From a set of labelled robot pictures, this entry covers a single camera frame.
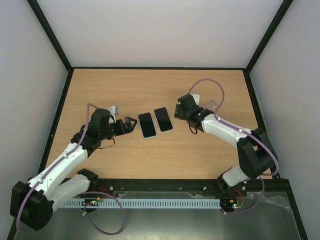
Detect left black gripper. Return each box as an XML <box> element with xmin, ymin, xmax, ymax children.
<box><xmin>99</xmin><ymin>117</ymin><xmax>137</xmax><ymax>141</ymax></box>

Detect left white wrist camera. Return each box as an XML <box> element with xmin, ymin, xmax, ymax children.
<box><xmin>107</xmin><ymin>105</ymin><xmax>119</xmax><ymax>116</ymax></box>

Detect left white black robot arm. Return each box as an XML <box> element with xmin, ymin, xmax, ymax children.
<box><xmin>10</xmin><ymin>105</ymin><xmax>138</xmax><ymax>231</ymax></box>

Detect light blue phone case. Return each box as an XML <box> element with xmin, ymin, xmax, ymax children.
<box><xmin>137</xmin><ymin>112</ymin><xmax>158</xmax><ymax>140</ymax></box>

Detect black metal enclosure frame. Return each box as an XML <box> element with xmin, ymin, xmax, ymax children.
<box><xmin>4</xmin><ymin>0</ymin><xmax>309</xmax><ymax>240</ymax></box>

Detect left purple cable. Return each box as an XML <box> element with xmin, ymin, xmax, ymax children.
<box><xmin>16</xmin><ymin>102</ymin><xmax>126</xmax><ymax>236</ymax></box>

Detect white slotted cable duct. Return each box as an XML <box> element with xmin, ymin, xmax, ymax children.
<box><xmin>60</xmin><ymin>198</ymin><xmax>221</xmax><ymax>209</ymax></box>

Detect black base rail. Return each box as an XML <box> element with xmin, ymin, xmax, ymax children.
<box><xmin>89</xmin><ymin>178</ymin><xmax>247</xmax><ymax>198</ymax></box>

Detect pink translucent phone case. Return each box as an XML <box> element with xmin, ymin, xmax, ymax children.
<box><xmin>199</xmin><ymin>99</ymin><xmax>219</xmax><ymax>112</ymax></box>

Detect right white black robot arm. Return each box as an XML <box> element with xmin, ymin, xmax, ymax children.
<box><xmin>174</xmin><ymin>93</ymin><xmax>279</xmax><ymax>196</ymax></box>

